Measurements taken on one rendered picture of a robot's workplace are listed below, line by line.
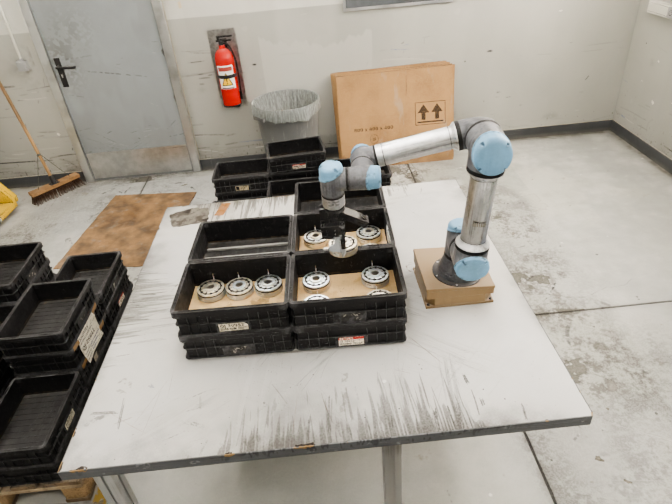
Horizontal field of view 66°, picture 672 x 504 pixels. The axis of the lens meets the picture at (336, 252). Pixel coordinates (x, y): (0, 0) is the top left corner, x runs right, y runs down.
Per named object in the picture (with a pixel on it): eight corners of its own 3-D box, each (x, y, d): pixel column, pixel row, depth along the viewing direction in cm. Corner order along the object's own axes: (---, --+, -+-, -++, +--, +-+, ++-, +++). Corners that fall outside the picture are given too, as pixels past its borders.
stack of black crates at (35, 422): (33, 410, 244) (13, 377, 231) (97, 404, 245) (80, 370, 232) (-8, 490, 211) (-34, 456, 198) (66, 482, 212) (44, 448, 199)
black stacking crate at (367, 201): (379, 197, 253) (378, 176, 246) (386, 229, 228) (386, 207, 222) (298, 204, 253) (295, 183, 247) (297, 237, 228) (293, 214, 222)
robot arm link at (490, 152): (479, 259, 192) (506, 118, 159) (488, 286, 180) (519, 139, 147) (446, 260, 192) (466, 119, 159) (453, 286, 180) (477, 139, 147)
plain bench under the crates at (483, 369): (449, 279, 326) (455, 178, 287) (556, 536, 194) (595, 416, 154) (195, 305, 324) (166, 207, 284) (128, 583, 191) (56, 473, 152)
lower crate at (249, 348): (297, 300, 210) (294, 276, 203) (296, 353, 185) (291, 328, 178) (199, 308, 210) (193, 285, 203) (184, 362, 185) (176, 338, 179)
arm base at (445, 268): (466, 257, 210) (470, 237, 204) (483, 280, 198) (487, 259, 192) (431, 262, 207) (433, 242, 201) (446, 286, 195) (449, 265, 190)
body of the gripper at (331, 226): (321, 227, 181) (318, 199, 173) (346, 225, 181) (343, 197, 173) (322, 241, 176) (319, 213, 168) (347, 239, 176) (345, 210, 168)
